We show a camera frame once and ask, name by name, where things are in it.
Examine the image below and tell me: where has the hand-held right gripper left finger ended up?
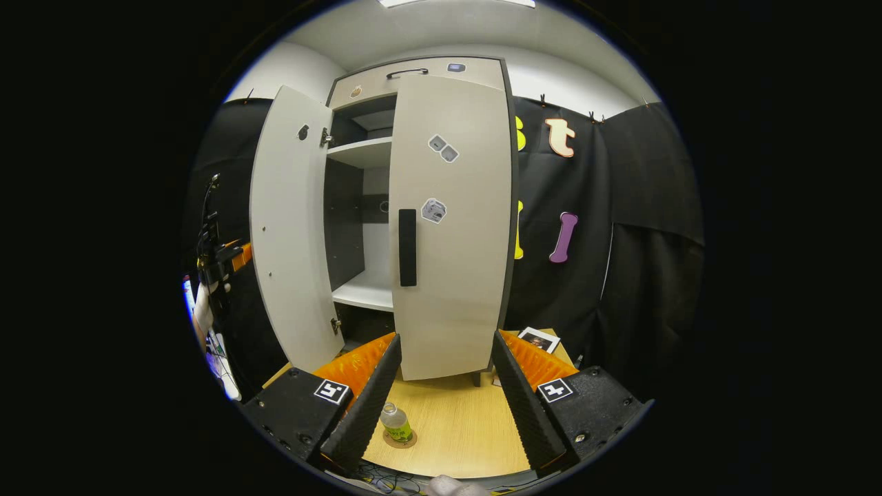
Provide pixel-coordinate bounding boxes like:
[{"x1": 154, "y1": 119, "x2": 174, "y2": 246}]
[{"x1": 238, "y1": 333, "x2": 402, "y2": 476}]

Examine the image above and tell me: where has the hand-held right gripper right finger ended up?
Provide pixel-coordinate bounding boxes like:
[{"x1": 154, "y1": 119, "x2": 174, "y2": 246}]
[{"x1": 491, "y1": 329, "x2": 654, "y2": 476}]

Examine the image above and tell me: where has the green label plastic bottle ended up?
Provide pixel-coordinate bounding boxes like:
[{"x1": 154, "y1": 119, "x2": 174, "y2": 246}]
[{"x1": 380, "y1": 402, "x2": 414, "y2": 443}]

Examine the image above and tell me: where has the grey cabinet door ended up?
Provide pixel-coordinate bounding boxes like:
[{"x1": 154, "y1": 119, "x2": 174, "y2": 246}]
[
  {"x1": 388, "y1": 74, "x2": 517, "y2": 382},
  {"x1": 249, "y1": 85, "x2": 345, "y2": 374}
]

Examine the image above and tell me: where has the grey cabinet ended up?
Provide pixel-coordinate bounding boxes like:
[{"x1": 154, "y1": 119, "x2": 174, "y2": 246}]
[{"x1": 322, "y1": 56, "x2": 520, "y2": 388}]

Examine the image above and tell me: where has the grey cabinet shelf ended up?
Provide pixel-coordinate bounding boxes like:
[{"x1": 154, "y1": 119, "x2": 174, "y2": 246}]
[
  {"x1": 331, "y1": 269, "x2": 395, "y2": 313},
  {"x1": 326, "y1": 136, "x2": 393, "y2": 170}
]

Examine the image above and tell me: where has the white framed photo card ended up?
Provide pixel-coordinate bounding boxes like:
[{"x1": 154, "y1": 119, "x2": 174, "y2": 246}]
[{"x1": 517, "y1": 327, "x2": 561, "y2": 354}]

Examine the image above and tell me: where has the black backdrop cloth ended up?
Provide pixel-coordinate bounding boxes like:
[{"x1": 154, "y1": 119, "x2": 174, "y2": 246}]
[{"x1": 181, "y1": 96, "x2": 705, "y2": 400}]

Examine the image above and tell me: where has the ceiling light panel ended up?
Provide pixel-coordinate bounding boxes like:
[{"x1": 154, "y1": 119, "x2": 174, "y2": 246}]
[{"x1": 378, "y1": 0, "x2": 537, "y2": 9}]

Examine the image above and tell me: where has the black door handle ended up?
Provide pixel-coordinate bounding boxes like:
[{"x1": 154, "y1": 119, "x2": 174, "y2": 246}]
[{"x1": 398, "y1": 209, "x2": 418, "y2": 288}]

